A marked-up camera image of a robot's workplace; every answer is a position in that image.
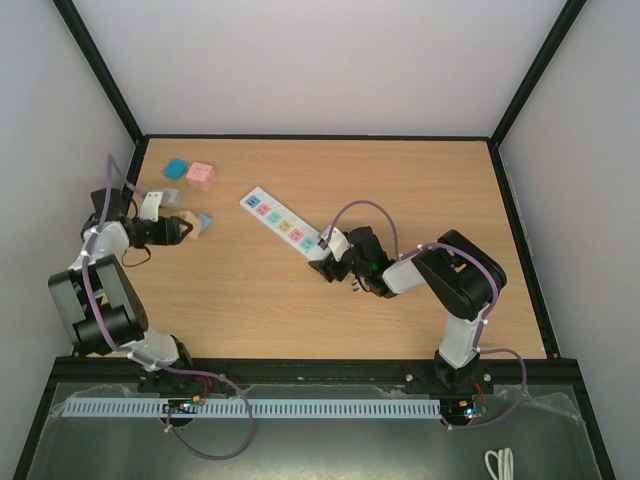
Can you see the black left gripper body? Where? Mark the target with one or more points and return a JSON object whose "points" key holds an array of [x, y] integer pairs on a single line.
{"points": [[142, 238]]}

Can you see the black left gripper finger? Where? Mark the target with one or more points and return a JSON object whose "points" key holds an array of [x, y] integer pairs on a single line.
{"points": [[180, 223], [177, 238]]}

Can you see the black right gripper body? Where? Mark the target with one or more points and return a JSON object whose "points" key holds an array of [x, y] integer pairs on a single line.
{"points": [[338, 264]]}

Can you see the orange wooden cube adapter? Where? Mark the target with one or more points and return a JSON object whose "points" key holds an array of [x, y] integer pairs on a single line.
{"points": [[194, 221]]}

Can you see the white USB charger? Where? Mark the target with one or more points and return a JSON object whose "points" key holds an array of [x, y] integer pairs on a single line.
{"points": [[168, 197]]}

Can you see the light blue side plug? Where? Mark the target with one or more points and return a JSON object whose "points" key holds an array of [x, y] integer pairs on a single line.
{"points": [[205, 221]]}

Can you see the blue cube plug adapter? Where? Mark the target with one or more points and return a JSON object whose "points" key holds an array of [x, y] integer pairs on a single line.
{"points": [[175, 169]]}

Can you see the pink cube socket adapter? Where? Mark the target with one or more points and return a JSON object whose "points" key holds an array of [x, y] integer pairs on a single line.
{"points": [[200, 176]]}

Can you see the white power strip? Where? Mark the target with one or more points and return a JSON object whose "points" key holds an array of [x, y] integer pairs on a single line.
{"points": [[284, 223]]}

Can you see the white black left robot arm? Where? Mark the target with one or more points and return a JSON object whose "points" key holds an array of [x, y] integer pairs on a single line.
{"points": [[97, 303]]}

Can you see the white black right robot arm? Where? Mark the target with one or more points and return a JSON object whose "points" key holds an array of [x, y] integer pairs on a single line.
{"points": [[465, 280]]}

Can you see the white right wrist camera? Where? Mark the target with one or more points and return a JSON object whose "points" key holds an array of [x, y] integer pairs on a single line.
{"points": [[334, 240]]}

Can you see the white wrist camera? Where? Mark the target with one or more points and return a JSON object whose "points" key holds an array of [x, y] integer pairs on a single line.
{"points": [[150, 206], [334, 240]]}

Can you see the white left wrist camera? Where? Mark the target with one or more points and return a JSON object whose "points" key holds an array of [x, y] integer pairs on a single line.
{"points": [[150, 206]]}

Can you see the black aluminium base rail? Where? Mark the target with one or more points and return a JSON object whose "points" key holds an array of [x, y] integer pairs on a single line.
{"points": [[410, 376]]}

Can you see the light blue slotted cable duct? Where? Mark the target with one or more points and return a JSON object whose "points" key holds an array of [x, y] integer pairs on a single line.
{"points": [[261, 408]]}

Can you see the black enclosure frame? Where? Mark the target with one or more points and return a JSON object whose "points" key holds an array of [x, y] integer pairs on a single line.
{"points": [[551, 369]]}

